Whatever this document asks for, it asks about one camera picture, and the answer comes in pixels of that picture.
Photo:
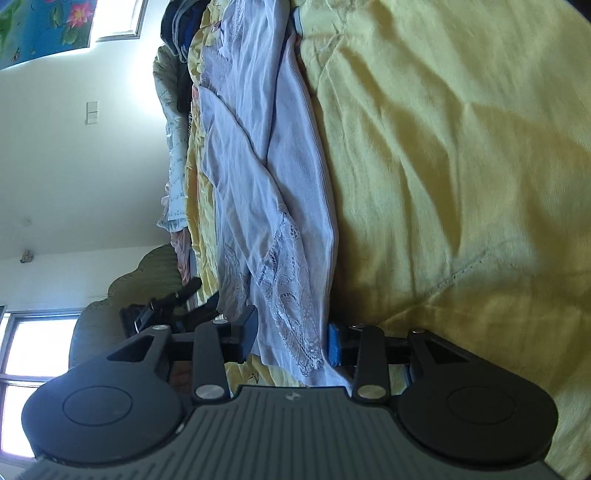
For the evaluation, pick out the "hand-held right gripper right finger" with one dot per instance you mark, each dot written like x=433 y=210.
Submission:
x=339 y=346

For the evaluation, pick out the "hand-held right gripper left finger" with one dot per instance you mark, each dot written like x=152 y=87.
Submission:
x=242 y=337

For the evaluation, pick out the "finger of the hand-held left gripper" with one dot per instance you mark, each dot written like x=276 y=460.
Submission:
x=187 y=288
x=205 y=309

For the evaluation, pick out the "lavender sweater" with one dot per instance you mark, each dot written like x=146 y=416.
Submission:
x=286 y=184

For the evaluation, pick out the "pile of dark folded clothes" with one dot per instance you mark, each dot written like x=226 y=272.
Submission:
x=178 y=27

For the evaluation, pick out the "pink cloth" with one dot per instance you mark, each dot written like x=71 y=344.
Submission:
x=181 y=254

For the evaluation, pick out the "padded headboard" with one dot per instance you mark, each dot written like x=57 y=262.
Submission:
x=138 y=272

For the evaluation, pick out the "large bright window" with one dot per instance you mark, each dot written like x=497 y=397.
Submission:
x=37 y=350

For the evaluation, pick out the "white patterned quilt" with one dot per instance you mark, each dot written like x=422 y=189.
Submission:
x=178 y=152

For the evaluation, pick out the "yellow printed blanket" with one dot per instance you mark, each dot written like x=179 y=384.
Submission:
x=438 y=161

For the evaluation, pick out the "blue floral window blind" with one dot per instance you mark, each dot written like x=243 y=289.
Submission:
x=41 y=27

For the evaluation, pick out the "small wall hook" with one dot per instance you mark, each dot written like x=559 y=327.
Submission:
x=27 y=255

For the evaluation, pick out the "white light switch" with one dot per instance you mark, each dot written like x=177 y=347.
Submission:
x=92 y=112

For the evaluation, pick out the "window with white frame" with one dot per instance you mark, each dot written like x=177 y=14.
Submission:
x=122 y=21

